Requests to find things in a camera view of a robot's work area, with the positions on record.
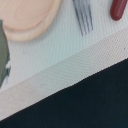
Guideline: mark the pale green gripper finger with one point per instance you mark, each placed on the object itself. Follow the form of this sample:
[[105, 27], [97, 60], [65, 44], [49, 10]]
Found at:
[[4, 55]]

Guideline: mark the white woven placemat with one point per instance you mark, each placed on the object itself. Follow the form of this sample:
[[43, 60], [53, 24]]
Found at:
[[62, 56]]

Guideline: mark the round wooden plate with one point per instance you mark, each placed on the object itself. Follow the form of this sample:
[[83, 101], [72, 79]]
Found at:
[[24, 20]]

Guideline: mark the brown toy sausage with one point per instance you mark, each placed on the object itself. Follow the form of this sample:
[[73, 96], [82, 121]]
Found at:
[[117, 9]]

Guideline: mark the wooden handled fork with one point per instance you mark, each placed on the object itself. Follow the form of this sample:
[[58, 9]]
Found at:
[[84, 15]]

